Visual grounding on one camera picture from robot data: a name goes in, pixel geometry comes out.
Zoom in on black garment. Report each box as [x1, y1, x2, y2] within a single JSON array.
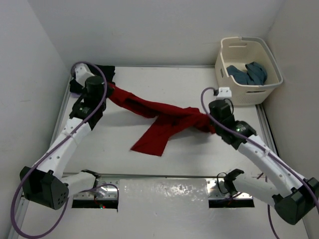
[[69, 63, 115, 95]]

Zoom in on red garment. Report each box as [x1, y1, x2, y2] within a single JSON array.
[[108, 83, 215, 156]]

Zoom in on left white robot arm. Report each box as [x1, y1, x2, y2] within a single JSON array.
[[20, 62, 113, 210]]

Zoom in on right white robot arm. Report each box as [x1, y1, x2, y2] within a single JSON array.
[[203, 87, 319, 225]]

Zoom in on teal shirt in basket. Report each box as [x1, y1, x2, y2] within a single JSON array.
[[226, 62, 268, 86]]

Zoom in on beige laundry basket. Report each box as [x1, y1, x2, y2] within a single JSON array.
[[215, 37, 284, 106]]

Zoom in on white front cover board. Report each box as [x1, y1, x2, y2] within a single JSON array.
[[9, 178, 310, 239]]

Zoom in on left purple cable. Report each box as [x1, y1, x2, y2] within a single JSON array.
[[10, 61, 120, 238]]

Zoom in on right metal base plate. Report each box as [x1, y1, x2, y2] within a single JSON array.
[[206, 177, 253, 200]]

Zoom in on metal base plate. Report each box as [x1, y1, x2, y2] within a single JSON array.
[[206, 177, 253, 200], [73, 177, 120, 201]]

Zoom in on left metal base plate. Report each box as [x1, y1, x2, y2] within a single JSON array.
[[73, 177, 120, 201]]

